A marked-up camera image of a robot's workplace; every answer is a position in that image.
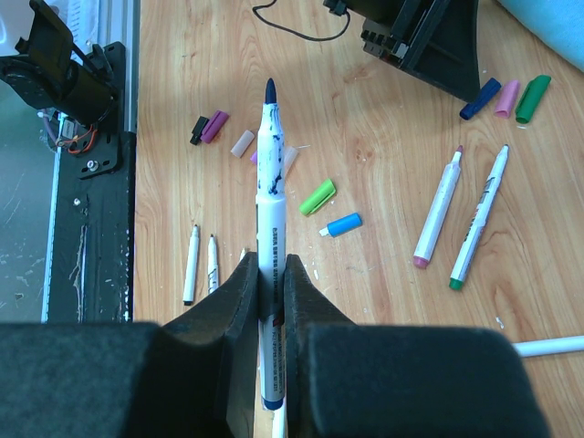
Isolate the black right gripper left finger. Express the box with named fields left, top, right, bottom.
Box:
left=1, top=252, right=258, bottom=437

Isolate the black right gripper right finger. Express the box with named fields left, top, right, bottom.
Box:
left=284, top=255, right=549, bottom=437

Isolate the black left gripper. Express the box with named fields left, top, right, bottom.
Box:
left=323, top=0, right=480, bottom=102

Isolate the black marker without cap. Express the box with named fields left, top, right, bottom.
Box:
left=182, top=224, right=200, bottom=306

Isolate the purple cap marker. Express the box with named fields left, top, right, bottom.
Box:
left=207, top=235, right=219, bottom=294

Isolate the pink end marker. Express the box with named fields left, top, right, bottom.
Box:
left=413, top=145, right=464, bottom=269

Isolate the dark green cap marker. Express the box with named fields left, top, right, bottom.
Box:
left=449, top=144, right=509, bottom=290

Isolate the teal pen cap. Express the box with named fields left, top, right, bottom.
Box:
left=319, top=213, right=362, bottom=237

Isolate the light green pen cap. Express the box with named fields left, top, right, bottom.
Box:
left=299, top=178, right=337, bottom=216

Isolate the clear grey pen cap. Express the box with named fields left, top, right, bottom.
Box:
left=284, top=146, right=298, bottom=173

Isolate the dark blue marker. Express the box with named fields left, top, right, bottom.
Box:
left=255, top=78, right=287, bottom=411

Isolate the peach pen cap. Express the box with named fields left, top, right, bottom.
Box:
left=231, top=130, right=255, bottom=158

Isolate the blue cap marker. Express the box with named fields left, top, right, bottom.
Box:
left=513, top=336, right=584, bottom=358

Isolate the purple pen cap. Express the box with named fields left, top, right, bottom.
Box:
left=201, top=110, right=229, bottom=143

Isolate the black pen cap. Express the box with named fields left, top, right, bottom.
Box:
left=190, top=116, right=209, bottom=145

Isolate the peach cap marker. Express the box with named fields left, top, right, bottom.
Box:
left=239, top=247, right=251, bottom=261

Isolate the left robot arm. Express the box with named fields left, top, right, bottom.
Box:
left=1, top=1, right=479, bottom=126

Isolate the light blue folded cloth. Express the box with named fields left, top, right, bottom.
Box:
left=499, top=0, right=583, bottom=71

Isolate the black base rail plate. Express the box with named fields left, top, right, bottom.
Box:
left=45, top=40, right=138, bottom=324

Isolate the aluminium frame rail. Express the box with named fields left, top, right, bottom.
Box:
left=119, top=0, right=141, bottom=133

